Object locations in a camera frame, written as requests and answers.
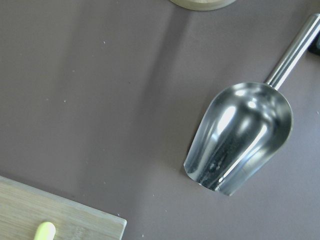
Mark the metal scoop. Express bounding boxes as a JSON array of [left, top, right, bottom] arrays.
[[183, 13, 320, 196]]

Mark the yellow plastic knife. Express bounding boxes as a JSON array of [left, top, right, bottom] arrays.
[[33, 221, 56, 240]]

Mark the bamboo cutting board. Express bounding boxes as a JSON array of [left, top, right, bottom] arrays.
[[0, 177, 127, 240]]

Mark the wooden mug tree stand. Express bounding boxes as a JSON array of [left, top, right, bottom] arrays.
[[170, 0, 236, 11]]

